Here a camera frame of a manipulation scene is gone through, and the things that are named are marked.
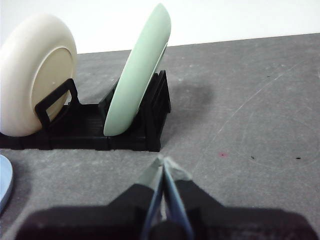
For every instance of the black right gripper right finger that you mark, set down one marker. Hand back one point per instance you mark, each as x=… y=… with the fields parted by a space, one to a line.
x=225 y=222

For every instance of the green plate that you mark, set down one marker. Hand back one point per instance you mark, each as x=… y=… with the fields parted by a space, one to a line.
x=140 y=75

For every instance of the beige plate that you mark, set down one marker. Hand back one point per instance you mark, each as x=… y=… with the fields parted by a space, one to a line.
x=37 y=62

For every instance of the blue plate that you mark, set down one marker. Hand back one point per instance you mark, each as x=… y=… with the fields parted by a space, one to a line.
x=5 y=180

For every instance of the black plate rack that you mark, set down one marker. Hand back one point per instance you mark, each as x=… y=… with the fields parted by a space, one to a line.
x=82 y=130

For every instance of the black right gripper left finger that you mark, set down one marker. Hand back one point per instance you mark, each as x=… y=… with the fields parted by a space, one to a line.
x=112 y=220

